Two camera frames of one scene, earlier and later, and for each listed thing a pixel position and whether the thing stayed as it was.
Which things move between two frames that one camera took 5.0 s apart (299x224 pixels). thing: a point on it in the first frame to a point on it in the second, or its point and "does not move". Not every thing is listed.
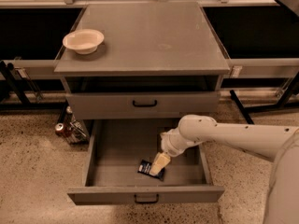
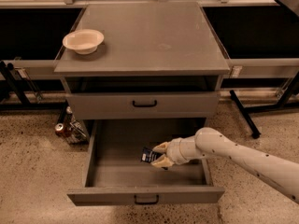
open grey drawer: x=114 y=151 does not move
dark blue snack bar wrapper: x=144 y=167 to x=149 y=155
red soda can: x=60 y=129 does not move
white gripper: x=168 y=144 to x=177 y=152
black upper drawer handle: x=145 y=105 does not move
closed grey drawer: x=142 y=105 does not move
